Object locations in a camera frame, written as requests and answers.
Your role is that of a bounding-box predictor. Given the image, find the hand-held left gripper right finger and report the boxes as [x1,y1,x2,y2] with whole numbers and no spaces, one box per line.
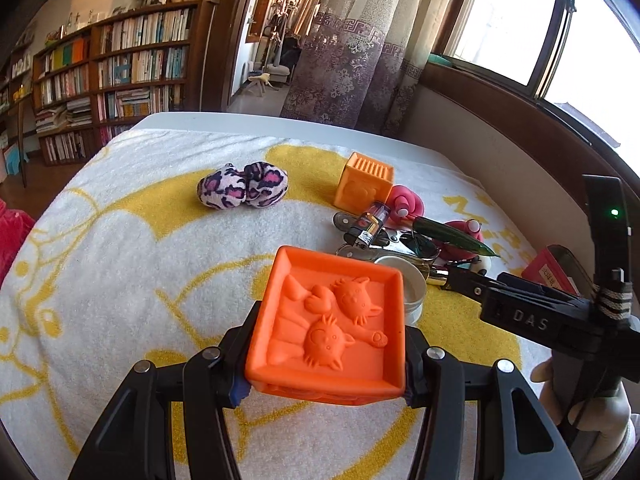
[402,325,583,480]

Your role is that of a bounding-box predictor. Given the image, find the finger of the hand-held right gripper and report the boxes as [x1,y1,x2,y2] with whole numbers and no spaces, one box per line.
[497,272,593,303]
[445,266,501,306]

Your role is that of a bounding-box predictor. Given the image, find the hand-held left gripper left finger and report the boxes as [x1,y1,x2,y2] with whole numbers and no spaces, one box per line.
[67,305,263,480]

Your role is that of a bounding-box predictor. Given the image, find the red tin container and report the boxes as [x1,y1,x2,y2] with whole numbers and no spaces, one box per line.
[521,244,596,298]

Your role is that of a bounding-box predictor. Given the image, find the orange cat relief block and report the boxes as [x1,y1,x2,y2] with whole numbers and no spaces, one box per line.
[244,245,407,406]

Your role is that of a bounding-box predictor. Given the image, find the black lighter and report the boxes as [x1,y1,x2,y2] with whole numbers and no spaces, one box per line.
[347,199,391,248]

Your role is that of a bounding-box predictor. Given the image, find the orange ribbed cube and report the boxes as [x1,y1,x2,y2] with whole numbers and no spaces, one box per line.
[332,151,396,211]

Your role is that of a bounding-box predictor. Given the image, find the leopard print scrunchie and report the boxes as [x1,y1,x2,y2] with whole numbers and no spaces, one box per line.
[196,160,290,209]

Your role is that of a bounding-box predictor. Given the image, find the person's right hand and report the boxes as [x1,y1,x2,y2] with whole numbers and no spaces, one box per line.
[530,357,636,457]

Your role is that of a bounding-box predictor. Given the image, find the dark green tube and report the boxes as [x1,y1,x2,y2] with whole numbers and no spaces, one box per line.
[414,216,502,259]

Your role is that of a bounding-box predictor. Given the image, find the pink foam hair roller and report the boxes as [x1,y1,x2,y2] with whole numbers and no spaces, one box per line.
[442,219,493,268]

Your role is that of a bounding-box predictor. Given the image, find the small white cup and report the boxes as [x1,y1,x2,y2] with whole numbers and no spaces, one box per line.
[372,255,428,326]

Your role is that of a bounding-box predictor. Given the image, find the metal spring clip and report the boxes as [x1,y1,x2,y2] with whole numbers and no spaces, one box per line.
[332,211,443,267]

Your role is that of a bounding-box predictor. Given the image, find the white yellow printed towel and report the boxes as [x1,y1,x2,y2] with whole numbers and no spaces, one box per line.
[0,127,566,480]

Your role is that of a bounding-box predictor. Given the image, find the green item on windowsill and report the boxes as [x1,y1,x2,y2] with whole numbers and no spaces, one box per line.
[430,54,481,68]

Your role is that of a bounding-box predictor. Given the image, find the purple patterned curtain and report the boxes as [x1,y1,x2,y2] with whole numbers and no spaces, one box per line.
[280,0,468,138]

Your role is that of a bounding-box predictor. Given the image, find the red cloth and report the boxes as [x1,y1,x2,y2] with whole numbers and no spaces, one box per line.
[0,199,37,286]

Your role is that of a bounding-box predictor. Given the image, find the blue storage box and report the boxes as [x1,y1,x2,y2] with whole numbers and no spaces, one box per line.
[2,142,31,176]

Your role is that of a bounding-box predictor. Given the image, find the coat rack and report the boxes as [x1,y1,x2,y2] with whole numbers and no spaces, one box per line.
[267,0,296,66]

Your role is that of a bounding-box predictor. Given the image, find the wooden bookshelf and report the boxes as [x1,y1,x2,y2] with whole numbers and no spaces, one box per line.
[0,0,221,166]

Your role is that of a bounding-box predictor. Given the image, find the rows of books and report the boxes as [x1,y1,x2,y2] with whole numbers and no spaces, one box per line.
[37,7,193,161]

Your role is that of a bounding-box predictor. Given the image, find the window frame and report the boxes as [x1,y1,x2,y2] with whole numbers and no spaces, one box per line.
[435,0,640,151]

